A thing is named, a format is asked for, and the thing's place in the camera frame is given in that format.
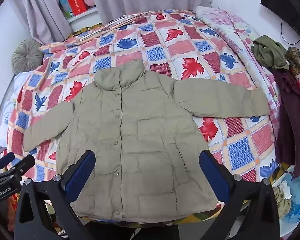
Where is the olive green puffer jacket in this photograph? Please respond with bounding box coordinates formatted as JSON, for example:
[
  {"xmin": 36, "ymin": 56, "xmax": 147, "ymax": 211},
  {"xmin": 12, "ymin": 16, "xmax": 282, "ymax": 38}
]
[{"xmin": 23, "ymin": 60, "xmax": 269, "ymax": 223}]

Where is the blue printed shopping bag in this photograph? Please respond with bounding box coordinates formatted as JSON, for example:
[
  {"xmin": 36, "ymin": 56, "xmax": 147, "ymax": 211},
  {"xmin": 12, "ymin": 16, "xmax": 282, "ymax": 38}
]
[{"xmin": 271, "ymin": 164, "xmax": 300, "ymax": 237}]

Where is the maroon garment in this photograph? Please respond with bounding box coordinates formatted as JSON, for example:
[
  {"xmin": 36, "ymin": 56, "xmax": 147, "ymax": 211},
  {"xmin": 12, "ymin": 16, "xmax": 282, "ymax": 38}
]
[{"xmin": 271, "ymin": 69, "xmax": 300, "ymax": 179}]

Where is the round grey-green pleated cushion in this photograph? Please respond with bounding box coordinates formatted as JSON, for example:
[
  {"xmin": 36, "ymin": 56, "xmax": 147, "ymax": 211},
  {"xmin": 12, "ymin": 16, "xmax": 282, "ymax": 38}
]
[{"xmin": 12, "ymin": 39, "xmax": 44, "ymax": 75}]

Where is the leopard print garment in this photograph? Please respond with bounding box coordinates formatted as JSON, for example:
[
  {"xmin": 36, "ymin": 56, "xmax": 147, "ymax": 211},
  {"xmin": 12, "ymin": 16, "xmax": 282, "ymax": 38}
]
[{"xmin": 285, "ymin": 47, "xmax": 300, "ymax": 76}]

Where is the dark green crumpled garment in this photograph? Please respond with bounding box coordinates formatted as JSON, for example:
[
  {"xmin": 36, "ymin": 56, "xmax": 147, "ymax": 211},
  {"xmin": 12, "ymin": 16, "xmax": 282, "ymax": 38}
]
[{"xmin": 251, "ymin": 35, "xmax": 289, "ymax": 70}]

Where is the grey curtain left panel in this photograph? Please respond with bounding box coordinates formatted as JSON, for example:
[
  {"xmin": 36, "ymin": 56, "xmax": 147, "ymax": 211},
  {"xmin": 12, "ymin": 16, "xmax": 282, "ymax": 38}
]
[{"xmin": 9, "ymin": 0, "xmax": 72, "ymax": 44}]

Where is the pink floral folded quilt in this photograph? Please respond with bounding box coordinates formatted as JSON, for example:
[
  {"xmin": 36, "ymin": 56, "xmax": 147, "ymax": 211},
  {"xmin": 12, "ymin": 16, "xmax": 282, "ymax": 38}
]
[{"xmin": 194, "ymin": 6, "xmax": 280, "ymax": 138}]

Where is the teal box on windowsill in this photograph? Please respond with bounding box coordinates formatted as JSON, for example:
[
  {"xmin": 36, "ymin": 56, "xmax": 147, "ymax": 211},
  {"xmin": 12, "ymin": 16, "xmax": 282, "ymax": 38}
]
[{"xmin": 57, "ymin": 0, "xmax": 74, "ymax": 18}]

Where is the leaf patterned patchwork bedspread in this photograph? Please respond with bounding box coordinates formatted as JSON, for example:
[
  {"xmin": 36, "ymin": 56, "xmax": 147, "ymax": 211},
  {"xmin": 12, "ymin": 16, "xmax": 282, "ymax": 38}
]
[{"xmin": 4, "ymin": 10, "xmax": 276, "ymax": 181}]

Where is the red box on windowsill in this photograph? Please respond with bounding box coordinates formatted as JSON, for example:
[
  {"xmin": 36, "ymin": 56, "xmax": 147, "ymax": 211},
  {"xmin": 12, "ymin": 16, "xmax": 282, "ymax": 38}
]
[{"xmin": 68, "ymin": 0, "xmax": 88, "ymax": 16}]

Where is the black cable on wall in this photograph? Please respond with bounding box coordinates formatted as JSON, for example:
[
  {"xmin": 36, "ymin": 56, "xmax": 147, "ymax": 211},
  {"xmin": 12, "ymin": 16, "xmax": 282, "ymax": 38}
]
[{"xmin": 280, "ymin": 18, "xmax": 300, "ymax": 46}]

